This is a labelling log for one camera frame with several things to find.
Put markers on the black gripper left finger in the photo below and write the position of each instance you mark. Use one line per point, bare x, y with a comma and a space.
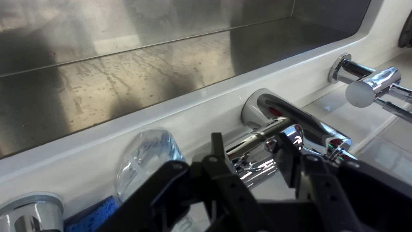
171, 194

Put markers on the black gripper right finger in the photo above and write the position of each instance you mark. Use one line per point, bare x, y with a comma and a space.
342, 194

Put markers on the chrome tap spout body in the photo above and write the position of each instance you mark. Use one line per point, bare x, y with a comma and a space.
274, 108

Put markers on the clear glass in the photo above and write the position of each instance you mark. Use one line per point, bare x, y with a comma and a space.
145, 159

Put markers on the blue sponge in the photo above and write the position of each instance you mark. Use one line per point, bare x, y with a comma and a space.
91, 217

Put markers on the chrome fixture with round knob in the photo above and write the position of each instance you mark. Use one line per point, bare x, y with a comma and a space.
364, 86

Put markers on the stainless steel sink basin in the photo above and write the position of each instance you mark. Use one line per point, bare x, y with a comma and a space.
128, 86

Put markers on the chrome cylinder cup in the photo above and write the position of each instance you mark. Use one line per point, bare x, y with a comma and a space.
29, 215

